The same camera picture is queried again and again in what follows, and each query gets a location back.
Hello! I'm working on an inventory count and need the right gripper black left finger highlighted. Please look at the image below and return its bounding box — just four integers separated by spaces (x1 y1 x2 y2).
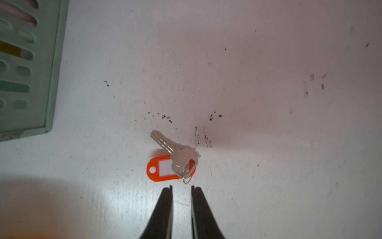
140 186 174 239

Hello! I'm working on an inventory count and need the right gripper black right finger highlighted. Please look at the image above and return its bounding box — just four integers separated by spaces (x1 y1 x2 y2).
191 186 225 239

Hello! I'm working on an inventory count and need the red tag key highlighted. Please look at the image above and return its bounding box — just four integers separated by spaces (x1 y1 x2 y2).
146 130 200 184

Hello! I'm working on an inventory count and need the green file organizer rack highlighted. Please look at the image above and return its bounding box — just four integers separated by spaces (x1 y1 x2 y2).
1 1 69 141

